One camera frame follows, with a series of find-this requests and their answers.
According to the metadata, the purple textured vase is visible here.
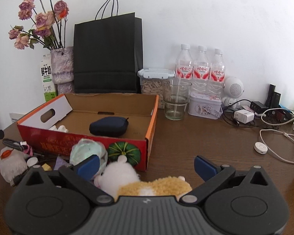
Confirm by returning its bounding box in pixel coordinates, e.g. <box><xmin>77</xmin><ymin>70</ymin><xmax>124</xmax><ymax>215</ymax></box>
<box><xmin>50</xmin><ymin>46</ymin><xmax>74</xmax><ymax>95</ymax></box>

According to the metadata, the black upright device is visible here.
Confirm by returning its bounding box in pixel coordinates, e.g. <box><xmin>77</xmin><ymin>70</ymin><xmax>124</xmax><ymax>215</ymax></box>
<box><xmin>266</xmin><ymin>84</ymin><xmax>282</xmax><ymax>108</ymax></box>

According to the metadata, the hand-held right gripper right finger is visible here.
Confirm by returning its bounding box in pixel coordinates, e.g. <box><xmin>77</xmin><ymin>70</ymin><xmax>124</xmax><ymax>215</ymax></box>
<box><xmin>180</xmin><ymin>155</ymin><xmax>269</xmax><ymax>204</ymax></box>

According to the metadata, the red cardboard box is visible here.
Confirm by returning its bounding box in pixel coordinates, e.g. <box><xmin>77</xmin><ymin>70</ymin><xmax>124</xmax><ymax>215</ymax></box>
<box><xmin>17</xmin><ymin>93</ymin><xmax>160</xmax><ymax>172</ymax></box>

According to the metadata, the white round robot speaker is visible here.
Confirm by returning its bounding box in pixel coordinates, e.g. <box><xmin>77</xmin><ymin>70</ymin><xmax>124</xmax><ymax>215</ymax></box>
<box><xmin>222</xmin><ymin>77</ymin><xmax>245</xmax><ymax>108</ymax></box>

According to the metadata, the white cube charger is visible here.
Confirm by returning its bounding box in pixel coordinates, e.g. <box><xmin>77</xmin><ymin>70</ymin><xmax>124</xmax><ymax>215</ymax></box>
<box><xmin>234</xmin><ymin>109</ymin><xmax>255</xmax><ymax>124</ymax></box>

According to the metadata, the clear water bottle red label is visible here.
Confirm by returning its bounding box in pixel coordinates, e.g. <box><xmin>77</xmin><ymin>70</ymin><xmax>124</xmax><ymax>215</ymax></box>
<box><xmin>193</xmin><ymin>45</ymin><xmax>211</xmax><ymax>94</ymax></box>
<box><xmin>209</xmin><ymin>48</ymin><xmax>226</xmax><ymax>96</ymax></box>
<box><xmin>176</xmin><ymin>44</ymin><xmax>193</xmax><ymax>87</ymax></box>

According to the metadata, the translucent plastic box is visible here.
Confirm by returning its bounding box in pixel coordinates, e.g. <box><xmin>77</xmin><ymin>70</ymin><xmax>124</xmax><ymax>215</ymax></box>
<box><xmin>0</xmin><ymin>147</ymin><xmax>28</xmax><ymax>184</ymax></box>

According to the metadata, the plush alpaca toy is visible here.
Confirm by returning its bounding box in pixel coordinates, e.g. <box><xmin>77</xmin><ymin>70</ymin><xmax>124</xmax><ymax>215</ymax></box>
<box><xmin>94</xmin><ymin>155</ymin><xmax>193</xmax><ymax>202</ymax></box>

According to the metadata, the pale green bag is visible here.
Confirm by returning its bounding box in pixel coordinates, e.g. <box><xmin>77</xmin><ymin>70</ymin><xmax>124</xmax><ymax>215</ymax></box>
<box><xmin>69</xmin><ymin>138</ymin><xmax>108</xmax><ymax>174</ymax></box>

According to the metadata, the braided cable bundle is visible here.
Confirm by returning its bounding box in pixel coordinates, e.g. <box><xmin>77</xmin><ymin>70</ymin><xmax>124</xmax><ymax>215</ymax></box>
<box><xmin>2</xmin><ymin>138</ymin><xmax>35</xmax><ymax>156</ymax></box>

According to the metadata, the black cable tangle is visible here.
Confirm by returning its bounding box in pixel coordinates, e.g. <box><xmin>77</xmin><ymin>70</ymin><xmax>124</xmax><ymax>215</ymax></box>
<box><xmin>222</xmin><ymin>99</ymin><xmax>294</xmax><ymax>128</ymax></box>

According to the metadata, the white printed tin box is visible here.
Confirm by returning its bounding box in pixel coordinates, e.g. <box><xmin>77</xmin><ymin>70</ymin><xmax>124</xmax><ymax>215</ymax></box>
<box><xmin>188</xmin><ymin>92</ymin><xmax>223</xmax><ymax>119</ymax></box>

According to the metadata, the dried pink rose bouquet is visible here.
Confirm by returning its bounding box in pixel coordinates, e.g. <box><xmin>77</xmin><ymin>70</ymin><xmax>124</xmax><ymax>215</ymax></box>
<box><xmin>8</xmin><ymin>0</ymin><xmax>69</xmax><ymax>51</ymax></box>

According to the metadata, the clear glass cup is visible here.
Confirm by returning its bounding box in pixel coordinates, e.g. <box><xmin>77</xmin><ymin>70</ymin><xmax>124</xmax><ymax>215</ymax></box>
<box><xmin>162</xmin><ymin>81</ymin><xmax>192</xmax><ymax>121</ymax></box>

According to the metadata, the white cable with round puck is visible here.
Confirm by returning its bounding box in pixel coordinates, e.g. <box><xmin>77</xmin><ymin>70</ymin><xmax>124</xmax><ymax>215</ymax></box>
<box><xmin>254</xmin><ymin>128</ymin><xmax>294</xmax><ymax>164</ymax></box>

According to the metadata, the black paper bag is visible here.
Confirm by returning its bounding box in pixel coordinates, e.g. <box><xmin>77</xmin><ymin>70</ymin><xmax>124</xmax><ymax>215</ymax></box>
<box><xmin>73</xmin><ymin>0</ymin><xmax>144</xmax><ymax>94</ymax></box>

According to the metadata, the black charger block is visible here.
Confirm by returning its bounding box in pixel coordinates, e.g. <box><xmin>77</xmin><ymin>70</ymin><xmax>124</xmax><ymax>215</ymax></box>
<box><xmin>250</xmin><ymin>101</ymin><xmax>267</xmax><ymax>114</ymax></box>

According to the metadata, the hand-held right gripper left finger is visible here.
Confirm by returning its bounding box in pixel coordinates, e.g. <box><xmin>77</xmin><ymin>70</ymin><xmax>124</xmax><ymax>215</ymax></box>
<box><xmin>24</xmin><ymin>155</ymin><xmax>114</xmax><ymax>204</ymax></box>

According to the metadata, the white green milk carton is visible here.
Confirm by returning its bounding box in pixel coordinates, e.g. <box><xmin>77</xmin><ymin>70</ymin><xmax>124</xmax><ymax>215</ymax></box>
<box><xmin>40</xmin><ymin>53</ymin><xmax>58</xmax><ymax>103</ymax></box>

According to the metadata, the clear container of pellets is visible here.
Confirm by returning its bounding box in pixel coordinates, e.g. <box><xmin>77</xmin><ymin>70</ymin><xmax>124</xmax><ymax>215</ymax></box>
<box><xmin>137</xmin><ymin>68</ymin><xmax>175</xmax><ymax>109</ymax></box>

